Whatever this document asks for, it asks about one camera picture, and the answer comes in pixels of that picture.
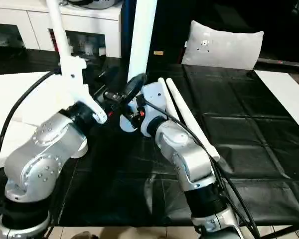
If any white plastic table leg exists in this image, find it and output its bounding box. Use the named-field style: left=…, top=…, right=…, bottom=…
left=157, top=77, right=184, bottom=122
left=120, top=0, right=158, bottom=133
left=165, top=78, right=221, bottom=163
left=45, top=0, right=87, bottom=83

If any white plastic table top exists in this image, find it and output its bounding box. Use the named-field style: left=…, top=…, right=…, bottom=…
left=0, top=70, right=90, bottom=172

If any black work mat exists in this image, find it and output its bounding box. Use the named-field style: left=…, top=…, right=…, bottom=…
left=0, top=47, right=299, bottom=231

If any grey bag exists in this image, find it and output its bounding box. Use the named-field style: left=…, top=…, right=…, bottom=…
left=70, top=0, right=123, bottom=9

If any white cabinet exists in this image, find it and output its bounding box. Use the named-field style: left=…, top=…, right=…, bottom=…
left=0, top=0, right=123, bottom=58

